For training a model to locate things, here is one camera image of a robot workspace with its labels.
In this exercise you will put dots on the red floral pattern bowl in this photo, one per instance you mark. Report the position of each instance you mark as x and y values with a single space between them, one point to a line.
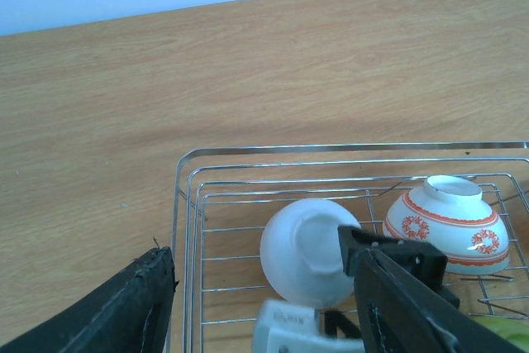
449 212

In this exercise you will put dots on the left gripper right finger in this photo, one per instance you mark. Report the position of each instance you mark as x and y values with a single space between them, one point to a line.
398 313

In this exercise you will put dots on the green and white bowl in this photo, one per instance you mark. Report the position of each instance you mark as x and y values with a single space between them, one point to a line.
511 330

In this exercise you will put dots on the plain white bowl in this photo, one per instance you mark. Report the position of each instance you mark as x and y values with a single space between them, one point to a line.
300 253

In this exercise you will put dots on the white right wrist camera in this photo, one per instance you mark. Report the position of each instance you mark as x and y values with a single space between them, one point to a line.
285 327

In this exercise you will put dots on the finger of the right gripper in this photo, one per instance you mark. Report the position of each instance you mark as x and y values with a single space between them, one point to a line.
419 258

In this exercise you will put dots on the chrome wire dish rack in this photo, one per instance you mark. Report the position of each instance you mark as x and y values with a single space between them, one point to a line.
224 197

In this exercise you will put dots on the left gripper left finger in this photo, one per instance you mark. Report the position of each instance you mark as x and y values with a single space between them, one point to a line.
130 312

